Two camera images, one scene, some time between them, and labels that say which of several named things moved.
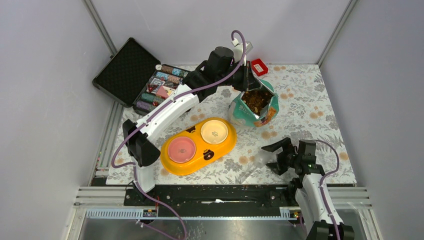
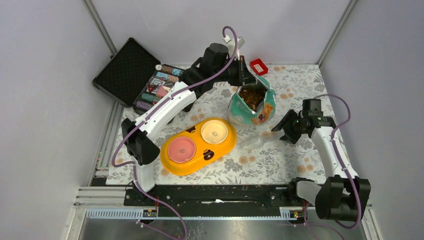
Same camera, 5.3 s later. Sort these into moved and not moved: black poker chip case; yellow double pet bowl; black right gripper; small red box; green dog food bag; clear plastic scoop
Moved: black right gripper; clear plastic scoop
Not moved: black poker chip case; green dog food bag; yellow double pet bowl; small red box
